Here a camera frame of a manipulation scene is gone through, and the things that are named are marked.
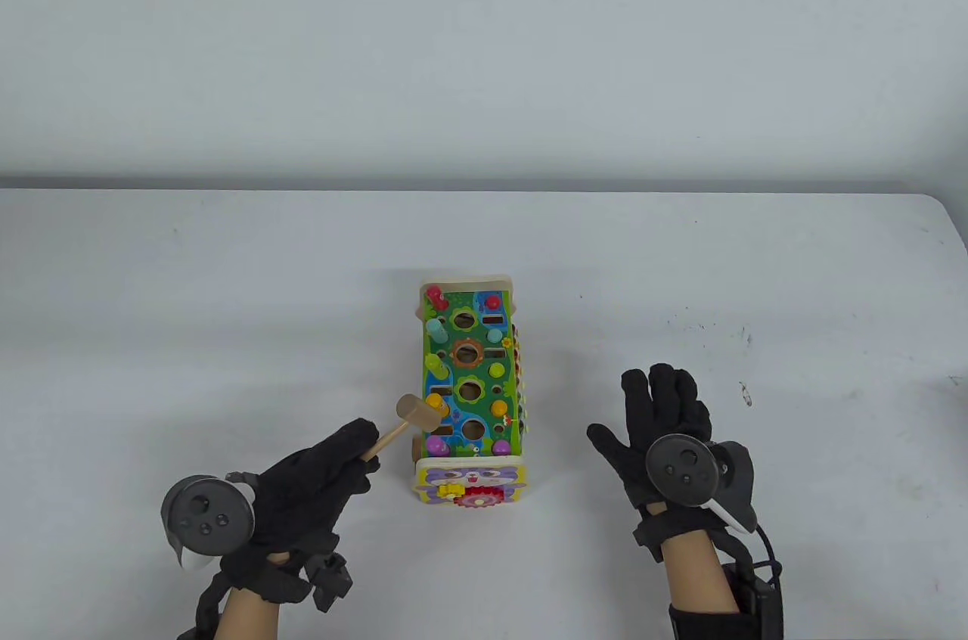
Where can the person's right hand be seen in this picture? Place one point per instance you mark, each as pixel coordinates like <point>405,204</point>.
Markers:
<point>665,405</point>

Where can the person's left hand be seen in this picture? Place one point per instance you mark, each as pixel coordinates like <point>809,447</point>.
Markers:
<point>302,496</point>

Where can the small wooden hammer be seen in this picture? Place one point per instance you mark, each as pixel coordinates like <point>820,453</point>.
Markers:
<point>416,413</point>

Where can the group of colourful mole pegs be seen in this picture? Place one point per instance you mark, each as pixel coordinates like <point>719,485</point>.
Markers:
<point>435,365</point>

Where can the colourful wooden whack-a-mole toy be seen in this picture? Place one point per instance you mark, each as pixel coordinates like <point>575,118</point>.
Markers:
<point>484,352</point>

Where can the black right forearm band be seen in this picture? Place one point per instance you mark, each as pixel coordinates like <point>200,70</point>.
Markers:
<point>703,626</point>

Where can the person's right forearm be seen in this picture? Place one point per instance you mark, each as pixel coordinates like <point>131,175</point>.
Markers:
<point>699,576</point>

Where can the person's left forearm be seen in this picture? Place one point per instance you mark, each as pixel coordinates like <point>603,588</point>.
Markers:
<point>249,621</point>

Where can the grey right hand controller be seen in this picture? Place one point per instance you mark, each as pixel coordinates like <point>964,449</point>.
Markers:
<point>681,470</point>

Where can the grey hand controller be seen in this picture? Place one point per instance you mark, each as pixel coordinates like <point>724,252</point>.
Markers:
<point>681,470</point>
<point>204,511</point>

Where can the grey left hand controller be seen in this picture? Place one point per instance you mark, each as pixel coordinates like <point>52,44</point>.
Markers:
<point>204,511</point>

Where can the row of colourful xylophone bars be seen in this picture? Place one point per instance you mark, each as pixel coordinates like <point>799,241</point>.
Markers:
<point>522,386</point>

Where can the yellow toy gear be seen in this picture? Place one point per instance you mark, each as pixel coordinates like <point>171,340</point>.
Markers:
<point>449,490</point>

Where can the red toy gear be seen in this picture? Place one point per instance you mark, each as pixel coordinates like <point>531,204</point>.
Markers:
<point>478,500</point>

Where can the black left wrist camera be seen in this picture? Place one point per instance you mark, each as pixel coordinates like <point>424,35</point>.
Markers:
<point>331,583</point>

